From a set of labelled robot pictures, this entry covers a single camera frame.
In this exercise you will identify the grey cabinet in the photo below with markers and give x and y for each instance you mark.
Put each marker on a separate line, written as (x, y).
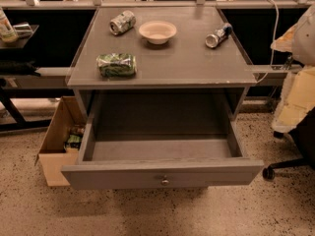
(183, 62)

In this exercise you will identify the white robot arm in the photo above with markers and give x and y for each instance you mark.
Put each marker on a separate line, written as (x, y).
(298, 92)

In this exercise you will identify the white bottle on shelf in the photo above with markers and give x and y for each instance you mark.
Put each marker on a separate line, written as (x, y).
(7, 32)

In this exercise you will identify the green packet in box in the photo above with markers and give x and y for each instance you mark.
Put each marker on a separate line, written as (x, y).
(73, 141)

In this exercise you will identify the cardboard box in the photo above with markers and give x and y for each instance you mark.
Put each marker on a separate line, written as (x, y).
(66, 121)

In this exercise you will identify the round metal drawer knob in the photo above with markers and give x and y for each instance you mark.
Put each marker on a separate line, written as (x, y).
(164, 181)

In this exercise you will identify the white bowl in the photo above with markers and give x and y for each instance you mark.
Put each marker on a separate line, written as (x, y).
(157, 32)

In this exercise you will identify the silver green can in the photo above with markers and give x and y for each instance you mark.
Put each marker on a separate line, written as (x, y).
(122, 23)

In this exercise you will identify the grey open top drawer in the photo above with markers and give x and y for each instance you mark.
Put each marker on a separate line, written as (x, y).
(134, 138)

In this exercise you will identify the crumpled foil wrapper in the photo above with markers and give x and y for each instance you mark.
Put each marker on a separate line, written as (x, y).
(23, 30)

